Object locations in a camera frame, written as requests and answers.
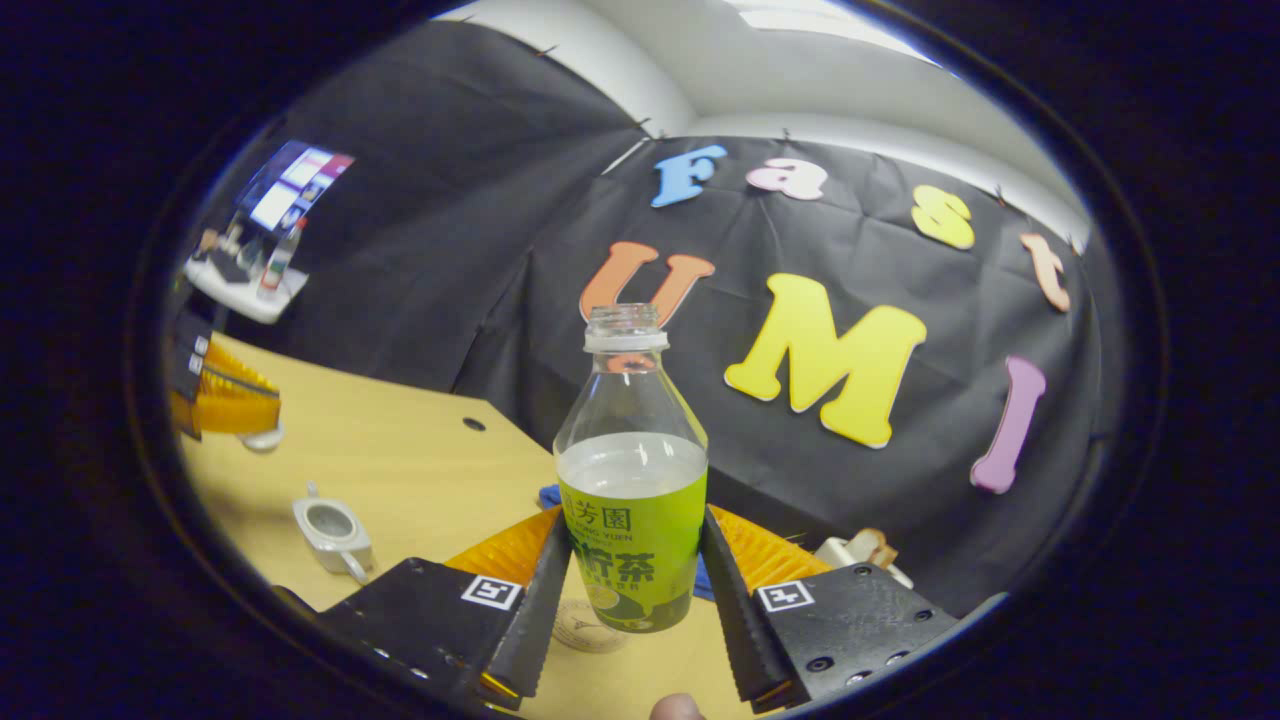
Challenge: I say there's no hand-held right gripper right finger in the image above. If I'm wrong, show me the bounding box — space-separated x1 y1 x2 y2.
700 505 959 713

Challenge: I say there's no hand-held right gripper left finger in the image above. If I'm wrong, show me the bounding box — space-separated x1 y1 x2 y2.
320 508 573 711

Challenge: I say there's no round brown coaster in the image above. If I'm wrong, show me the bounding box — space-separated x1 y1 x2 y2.
552 598 631 654

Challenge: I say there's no clear green label water bottle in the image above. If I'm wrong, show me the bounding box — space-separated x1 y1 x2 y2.
553 303 709 634

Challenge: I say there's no white teacup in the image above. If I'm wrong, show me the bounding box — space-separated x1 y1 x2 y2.
292 482 376 584

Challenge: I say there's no white side table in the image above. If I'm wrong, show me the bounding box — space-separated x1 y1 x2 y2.
185 230 309 324

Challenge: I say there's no white toaster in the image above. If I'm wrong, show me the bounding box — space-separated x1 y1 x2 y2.
815 538 913 591

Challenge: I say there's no computer monitor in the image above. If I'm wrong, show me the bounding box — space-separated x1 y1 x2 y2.
238 140 356 236

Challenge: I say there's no black backdrop cloth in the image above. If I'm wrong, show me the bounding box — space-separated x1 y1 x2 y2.
190 20 1111 616

